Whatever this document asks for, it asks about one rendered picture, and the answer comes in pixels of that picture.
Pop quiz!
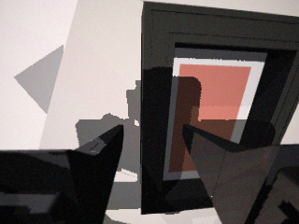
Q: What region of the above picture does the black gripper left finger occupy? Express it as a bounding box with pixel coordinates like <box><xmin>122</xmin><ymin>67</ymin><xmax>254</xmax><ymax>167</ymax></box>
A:
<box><xmin>0</xmin><ymin>124</ymin><xmax>124</xmax><ymax>224</ymax></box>

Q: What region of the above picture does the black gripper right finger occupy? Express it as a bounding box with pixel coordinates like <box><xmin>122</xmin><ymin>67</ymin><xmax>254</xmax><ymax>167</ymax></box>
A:
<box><xmin>182</xmin><ymin>124</ymin><xmax>299</xmax><ymax>224</ymax></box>

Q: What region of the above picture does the dark grey picture frame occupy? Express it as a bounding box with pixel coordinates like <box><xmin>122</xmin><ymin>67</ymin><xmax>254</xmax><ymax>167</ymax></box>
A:
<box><xmin>140</xmin><ymin>1</ymin><xmax>299</xmax><ymax>215</ymax></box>

